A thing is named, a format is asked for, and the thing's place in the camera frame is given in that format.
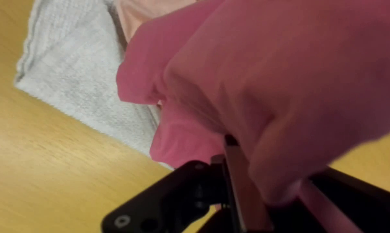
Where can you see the white terry towel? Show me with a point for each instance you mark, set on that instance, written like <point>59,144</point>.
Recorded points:
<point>77,73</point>

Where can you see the magenta pink cloth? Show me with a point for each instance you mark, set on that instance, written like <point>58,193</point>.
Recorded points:
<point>266,78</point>

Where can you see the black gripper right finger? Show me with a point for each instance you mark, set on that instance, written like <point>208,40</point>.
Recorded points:
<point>357,207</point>

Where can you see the peach patterned cloth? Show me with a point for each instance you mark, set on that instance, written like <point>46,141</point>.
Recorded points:
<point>146,13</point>

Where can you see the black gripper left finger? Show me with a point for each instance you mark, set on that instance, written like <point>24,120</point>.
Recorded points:
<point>181,198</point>

